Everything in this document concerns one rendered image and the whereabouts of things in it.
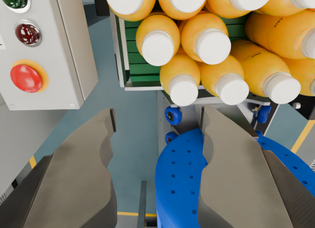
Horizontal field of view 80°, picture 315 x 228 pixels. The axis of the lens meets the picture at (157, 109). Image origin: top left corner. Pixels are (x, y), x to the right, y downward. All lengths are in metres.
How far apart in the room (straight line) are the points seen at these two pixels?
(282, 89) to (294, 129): 1.74
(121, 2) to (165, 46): 0.07
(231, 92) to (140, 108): 1.30
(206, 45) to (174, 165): 0.22
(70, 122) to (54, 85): 1.52
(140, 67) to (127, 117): 1.19
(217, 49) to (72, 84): 0.19
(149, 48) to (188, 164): 0.23
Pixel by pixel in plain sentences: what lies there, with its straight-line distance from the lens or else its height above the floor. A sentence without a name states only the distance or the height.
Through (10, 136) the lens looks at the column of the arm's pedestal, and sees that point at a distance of 0.88.
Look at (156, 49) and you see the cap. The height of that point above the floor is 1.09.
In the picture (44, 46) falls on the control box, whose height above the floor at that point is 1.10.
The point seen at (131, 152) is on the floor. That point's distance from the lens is 1.86.
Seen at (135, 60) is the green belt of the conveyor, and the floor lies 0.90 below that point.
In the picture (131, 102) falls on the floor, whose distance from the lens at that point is 1.53.
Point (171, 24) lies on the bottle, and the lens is 0.28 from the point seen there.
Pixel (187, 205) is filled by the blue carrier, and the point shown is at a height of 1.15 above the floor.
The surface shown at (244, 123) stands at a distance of 0.42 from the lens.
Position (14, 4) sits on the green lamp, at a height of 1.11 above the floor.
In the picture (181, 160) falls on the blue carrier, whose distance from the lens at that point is 0.38.
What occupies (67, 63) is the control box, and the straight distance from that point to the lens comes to 0.26.
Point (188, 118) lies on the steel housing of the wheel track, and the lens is 0.48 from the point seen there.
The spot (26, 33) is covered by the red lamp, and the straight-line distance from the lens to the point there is 0.25.
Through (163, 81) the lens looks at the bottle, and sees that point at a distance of 0.30.
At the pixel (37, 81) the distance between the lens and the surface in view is 0.27.
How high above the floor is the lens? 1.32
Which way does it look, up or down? 58 degrees down
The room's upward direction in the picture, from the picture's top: 179 degrees counter-clockwise
